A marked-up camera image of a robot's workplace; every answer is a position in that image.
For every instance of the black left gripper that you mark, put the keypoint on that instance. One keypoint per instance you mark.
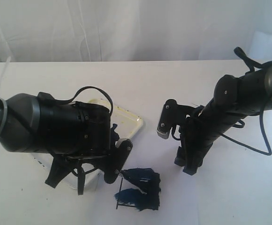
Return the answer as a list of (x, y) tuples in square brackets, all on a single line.
[(62, 165)]

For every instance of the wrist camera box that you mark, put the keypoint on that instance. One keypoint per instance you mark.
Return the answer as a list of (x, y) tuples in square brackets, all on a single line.
[(116, 159), (172, 115)]

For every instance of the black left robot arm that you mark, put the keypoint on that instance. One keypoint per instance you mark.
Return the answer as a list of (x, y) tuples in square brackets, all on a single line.
[(72, 132)]

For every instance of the white paint tray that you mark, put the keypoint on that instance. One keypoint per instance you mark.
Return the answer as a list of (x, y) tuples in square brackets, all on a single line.
[(128, 125)]

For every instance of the white paper sheet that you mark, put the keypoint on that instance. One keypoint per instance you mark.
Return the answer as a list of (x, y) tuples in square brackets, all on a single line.
[(184, 199)]

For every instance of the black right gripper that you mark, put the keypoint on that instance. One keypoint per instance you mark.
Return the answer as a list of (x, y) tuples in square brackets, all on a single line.
[(193, 148)]

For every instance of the thin black paintbrush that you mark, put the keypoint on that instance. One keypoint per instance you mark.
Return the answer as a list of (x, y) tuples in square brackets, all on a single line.
[(81, 181)]

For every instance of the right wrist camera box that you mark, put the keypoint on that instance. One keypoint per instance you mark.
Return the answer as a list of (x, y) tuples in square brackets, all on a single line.
[(172, 115)]

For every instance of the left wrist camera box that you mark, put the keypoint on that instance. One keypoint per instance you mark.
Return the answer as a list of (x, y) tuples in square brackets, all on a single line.
[(116, 159)]

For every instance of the white backdrop curtain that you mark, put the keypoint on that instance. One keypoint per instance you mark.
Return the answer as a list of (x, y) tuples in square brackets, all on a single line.
[(134, 30)]

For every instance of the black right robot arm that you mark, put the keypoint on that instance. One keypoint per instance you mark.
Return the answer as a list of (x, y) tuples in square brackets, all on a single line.
[(233, 100)]

